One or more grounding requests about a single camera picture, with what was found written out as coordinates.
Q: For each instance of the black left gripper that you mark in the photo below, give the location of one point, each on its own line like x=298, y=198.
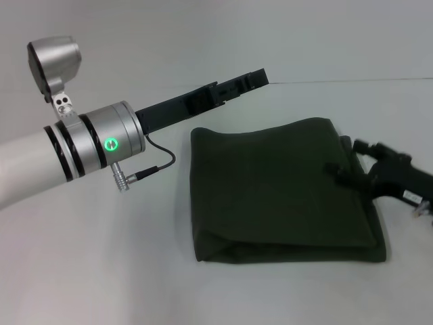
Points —
x=176, y=106

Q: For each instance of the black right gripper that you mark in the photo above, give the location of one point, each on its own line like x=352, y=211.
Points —
x=402, y=176

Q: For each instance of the dark green printed t-shirt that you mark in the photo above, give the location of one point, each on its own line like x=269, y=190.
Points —
x=280, y=189

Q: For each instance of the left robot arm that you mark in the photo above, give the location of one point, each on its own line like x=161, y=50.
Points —
x=67, y=152

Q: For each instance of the silver left camera mount bracket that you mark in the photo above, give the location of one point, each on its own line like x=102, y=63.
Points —
x=65, y=108

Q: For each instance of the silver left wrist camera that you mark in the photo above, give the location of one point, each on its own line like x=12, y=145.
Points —
x=54, y=64

